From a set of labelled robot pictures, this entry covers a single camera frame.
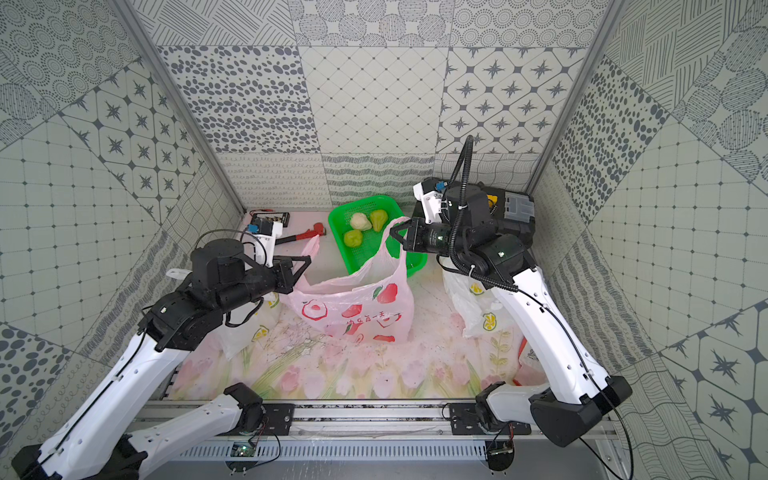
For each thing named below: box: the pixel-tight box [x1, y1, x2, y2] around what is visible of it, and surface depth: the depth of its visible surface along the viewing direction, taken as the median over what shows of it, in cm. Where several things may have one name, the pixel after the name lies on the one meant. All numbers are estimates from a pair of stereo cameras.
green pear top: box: [370, 209, 388, 232], surface depth 116 cm
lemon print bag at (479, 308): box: [442, 270, 511, 338], surface depth 90 cm
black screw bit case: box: [250, 210, 291, 227], surface depth 121 cm
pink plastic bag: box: [280, 217, 415, 344], surface depth 66 cm
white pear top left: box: [350, 212, 372, 231], surface depth 113 cm
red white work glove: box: [512, 335, 549, 386], surface depth 83 cm
